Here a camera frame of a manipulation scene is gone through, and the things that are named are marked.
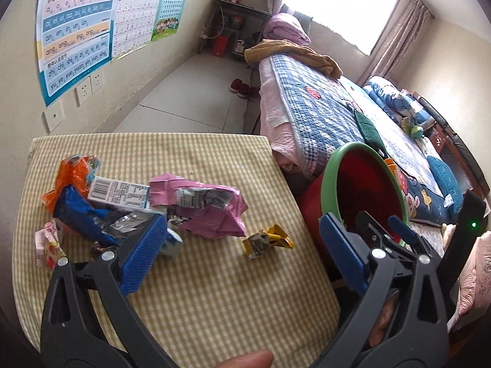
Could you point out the white milk carton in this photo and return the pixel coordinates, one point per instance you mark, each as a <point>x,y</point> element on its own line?
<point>119,195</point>

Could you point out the colourful letter wall poster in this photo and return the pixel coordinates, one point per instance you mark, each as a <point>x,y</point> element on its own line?
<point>73,27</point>

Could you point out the blue duvet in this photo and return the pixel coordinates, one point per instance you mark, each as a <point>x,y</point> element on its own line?
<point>387,96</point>

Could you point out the white chart wall poster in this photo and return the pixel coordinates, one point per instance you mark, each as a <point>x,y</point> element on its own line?
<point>134,11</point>

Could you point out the large pink plastic bag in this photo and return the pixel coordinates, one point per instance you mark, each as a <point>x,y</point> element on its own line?
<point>214,218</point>

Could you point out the teal chart wall poster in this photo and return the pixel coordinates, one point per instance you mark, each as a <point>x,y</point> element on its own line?
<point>170,7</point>

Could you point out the pink white wrapper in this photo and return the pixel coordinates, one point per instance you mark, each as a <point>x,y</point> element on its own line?
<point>48,245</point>

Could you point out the blue cushion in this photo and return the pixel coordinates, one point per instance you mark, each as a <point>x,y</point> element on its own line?
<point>441,172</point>

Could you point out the green stuffed toy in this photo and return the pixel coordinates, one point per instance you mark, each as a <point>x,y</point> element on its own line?
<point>416,129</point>

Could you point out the window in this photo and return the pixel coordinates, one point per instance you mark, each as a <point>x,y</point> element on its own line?
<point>345,4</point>

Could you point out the tan blanket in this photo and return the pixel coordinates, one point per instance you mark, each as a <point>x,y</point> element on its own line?
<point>291,55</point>

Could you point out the dark green cloth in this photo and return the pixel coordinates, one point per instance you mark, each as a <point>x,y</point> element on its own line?
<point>368,128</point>

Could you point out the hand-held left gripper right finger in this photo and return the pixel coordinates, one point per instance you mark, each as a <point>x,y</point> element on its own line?
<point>343,255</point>

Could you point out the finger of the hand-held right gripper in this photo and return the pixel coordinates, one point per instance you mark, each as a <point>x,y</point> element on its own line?
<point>399,228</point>
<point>370,228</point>

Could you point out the pink bed sheet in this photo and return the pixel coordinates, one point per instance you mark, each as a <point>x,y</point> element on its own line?
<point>272,115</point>

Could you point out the dark bed headboard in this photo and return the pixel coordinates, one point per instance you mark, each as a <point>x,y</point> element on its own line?
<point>460,142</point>

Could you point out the white wall socket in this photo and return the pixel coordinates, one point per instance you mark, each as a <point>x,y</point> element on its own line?
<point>96,81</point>
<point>83,91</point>

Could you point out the blue foil wrapper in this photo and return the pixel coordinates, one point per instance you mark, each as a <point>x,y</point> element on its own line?
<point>76,211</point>

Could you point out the orange plastic wrapper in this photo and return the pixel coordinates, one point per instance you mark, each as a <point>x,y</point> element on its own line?
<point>71,176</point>

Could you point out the pink blanket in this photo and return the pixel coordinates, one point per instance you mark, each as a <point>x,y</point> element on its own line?
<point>472,272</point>

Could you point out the person's left hand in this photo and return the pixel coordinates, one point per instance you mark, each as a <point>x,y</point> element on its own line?
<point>245,360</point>

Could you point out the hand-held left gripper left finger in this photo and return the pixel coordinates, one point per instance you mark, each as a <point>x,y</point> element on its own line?
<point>140,253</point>

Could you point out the light blue white bag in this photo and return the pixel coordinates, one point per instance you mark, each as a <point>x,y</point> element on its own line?
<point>172,243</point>

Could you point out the red bin with green rim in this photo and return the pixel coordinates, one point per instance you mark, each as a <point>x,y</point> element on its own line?
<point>364,188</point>

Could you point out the yellow candy wrapper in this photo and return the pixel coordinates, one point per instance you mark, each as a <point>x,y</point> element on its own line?
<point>268,239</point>

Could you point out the dark metal shelf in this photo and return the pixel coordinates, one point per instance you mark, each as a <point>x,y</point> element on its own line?
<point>230,27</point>

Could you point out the bed with blue quilt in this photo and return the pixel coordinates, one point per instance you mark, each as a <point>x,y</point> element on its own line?
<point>318,99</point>

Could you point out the pink duvet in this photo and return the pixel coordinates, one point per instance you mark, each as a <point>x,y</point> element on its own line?
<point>285,27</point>

